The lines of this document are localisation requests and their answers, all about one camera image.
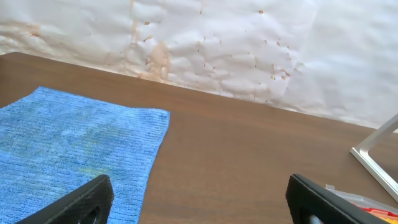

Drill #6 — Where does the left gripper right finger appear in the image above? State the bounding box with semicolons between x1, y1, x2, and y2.
285;173;391;224

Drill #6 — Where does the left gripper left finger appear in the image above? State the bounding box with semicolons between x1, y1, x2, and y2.
14;174;115;224

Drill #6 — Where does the red and yellow tip box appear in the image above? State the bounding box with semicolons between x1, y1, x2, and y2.
325;184;398;224

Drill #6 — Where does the blue cloth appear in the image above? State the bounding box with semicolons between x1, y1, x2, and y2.
0;86;171;224

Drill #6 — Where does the white and blue stand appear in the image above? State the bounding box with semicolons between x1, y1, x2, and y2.
349;113;398;203

